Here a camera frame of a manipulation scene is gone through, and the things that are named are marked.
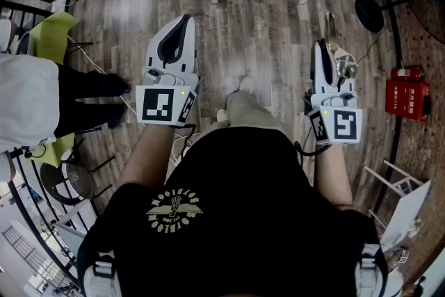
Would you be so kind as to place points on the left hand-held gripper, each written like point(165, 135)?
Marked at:
point(156, 104)

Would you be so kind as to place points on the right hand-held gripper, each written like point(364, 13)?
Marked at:
point(344, 123)

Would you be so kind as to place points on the person's right forearm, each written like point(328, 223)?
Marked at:
point(332, 177)

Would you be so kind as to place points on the person's left forearm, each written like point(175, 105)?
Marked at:
point(149, 156)

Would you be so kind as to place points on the red fire extinguisher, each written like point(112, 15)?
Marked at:
point(405, 73)

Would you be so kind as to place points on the red fire extinguisher box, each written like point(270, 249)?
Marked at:
point(405, 101)

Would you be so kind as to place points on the person's white shoe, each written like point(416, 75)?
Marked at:
point(222, 115)
point(247, 84)

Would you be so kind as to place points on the person's khaki trousers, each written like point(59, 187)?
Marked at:
point(247, 111)

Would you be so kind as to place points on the green chair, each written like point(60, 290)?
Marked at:
point(55, 31)

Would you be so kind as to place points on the white folding stand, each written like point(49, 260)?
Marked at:
point(406, 212)

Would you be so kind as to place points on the person's black printed t-shirt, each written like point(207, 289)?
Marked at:
point(243, 219)

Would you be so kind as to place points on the round black stool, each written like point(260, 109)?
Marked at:
point(52, 182)

